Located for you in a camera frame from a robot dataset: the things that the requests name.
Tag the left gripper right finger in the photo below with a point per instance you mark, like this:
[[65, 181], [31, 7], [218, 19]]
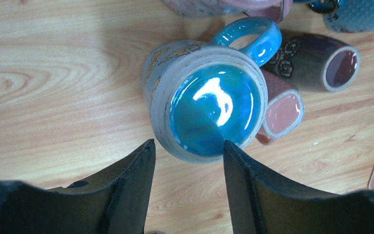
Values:
[[262, 201]]

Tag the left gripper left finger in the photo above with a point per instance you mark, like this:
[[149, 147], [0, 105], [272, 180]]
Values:
[[114, 200]]

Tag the blue butterfly mug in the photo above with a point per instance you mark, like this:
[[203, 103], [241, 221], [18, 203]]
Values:
[[200, 94]]

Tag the pink upside-down mug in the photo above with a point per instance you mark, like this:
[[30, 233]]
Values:
[[276, 10]]

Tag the dark blue round mug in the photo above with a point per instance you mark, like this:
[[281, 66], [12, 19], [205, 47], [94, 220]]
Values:
[[325, 6]]

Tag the small pink dotted mug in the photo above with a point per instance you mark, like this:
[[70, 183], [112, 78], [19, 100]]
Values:
[[284, 111]]

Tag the small brown mug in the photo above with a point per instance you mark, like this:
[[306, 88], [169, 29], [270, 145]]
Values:
[[315, 62]]

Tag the grey-blue dotted mug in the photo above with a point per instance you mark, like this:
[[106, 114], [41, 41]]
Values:
[[353, 16]]

